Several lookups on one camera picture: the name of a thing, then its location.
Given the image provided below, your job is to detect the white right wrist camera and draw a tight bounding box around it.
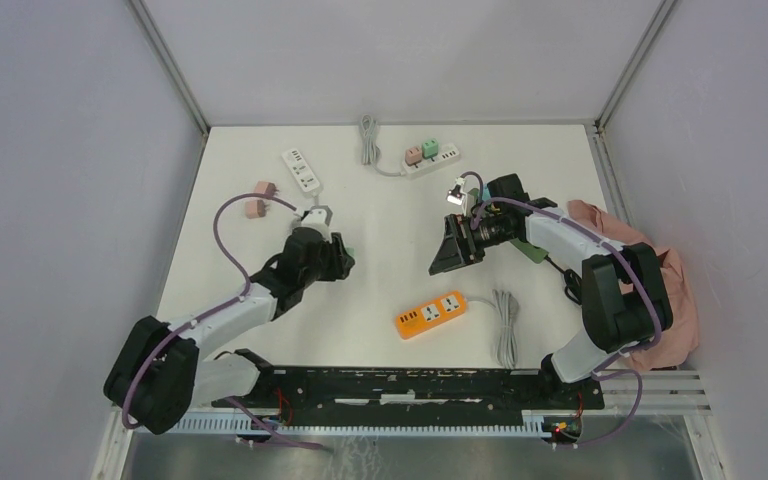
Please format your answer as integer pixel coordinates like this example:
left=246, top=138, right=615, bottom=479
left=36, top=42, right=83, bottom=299
left=446, top=177, right=479, bottom=217

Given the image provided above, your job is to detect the green adapter on far strip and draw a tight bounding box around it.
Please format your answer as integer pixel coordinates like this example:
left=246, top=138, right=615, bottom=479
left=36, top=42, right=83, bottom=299
left=420, top=138, right=440, bottom=159

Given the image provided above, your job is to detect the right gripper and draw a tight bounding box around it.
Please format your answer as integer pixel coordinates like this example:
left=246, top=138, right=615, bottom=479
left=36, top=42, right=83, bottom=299
left=429, top=212, right=516, bottom=274

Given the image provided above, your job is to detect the black mounting base plate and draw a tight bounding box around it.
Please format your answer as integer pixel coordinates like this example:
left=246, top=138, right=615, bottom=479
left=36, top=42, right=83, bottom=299
left=238, top=366, right=605, bottom=427

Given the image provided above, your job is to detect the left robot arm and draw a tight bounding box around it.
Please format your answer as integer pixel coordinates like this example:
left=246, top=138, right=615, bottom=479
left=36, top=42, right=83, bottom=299
left=103, top=227, right=354, bottom=434

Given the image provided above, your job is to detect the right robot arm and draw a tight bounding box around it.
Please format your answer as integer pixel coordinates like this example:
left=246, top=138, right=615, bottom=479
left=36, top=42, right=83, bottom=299
left=428, top=174, right=673, bottom=408

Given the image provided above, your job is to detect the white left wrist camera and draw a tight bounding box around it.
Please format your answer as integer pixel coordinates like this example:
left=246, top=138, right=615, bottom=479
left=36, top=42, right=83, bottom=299
left=298, top=205, right=333, bottom=242

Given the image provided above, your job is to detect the orange power strip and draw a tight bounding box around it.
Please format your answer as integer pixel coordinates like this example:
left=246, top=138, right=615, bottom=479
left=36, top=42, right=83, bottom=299
left=394, top=291, right=468, bottom=340

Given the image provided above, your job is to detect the grey coiled orange strip cable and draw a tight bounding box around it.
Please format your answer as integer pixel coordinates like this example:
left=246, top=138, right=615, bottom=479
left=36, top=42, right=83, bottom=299
left=466, top=288, right=522, bottom=371

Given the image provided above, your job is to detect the grey far strip cable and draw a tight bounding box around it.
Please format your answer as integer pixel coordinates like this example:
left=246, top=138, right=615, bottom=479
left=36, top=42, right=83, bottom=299
left=358, top=113, right=405, bottom=179

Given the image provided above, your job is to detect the white slotted cable duct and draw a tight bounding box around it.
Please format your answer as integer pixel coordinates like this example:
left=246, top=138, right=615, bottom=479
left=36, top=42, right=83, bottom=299
left=168, top=411, right=550, bottom=439

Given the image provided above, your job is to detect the green power strip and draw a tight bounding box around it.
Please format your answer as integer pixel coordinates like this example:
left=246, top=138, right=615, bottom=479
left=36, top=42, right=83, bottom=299
left=510, top=239, right=548, bottom=264

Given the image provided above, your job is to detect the pink cloth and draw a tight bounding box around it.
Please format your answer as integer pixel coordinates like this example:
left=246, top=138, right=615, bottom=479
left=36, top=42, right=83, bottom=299
left=567, top=200, right=699, bottom=372

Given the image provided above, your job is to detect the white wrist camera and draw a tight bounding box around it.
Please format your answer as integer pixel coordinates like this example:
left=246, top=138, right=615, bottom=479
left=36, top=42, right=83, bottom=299
left=446, top=177, right=479, bottom=217
left=298, top=205, right=333, bottom=242

